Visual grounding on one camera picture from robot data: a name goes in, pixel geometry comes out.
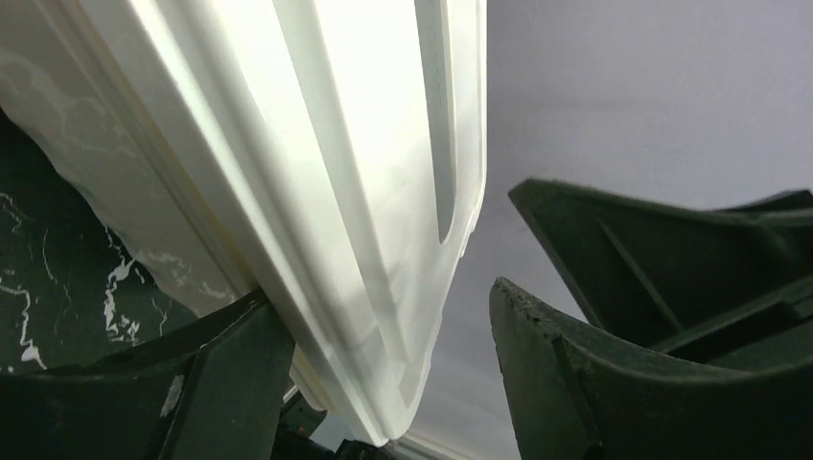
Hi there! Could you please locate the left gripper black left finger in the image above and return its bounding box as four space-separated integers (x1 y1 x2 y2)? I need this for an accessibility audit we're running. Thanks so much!
1 290 294 459

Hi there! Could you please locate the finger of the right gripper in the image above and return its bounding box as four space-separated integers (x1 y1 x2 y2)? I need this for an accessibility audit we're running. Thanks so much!
509 179 812 365

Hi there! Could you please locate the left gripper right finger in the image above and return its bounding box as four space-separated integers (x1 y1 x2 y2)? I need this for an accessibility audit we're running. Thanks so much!
489 277 812 459

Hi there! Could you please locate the white bin lid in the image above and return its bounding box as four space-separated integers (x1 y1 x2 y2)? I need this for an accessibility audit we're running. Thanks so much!
1 1 487 446

